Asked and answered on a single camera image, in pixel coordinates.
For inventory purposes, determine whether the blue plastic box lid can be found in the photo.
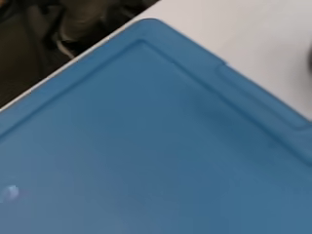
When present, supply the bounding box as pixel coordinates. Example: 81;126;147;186
0;18;312;234

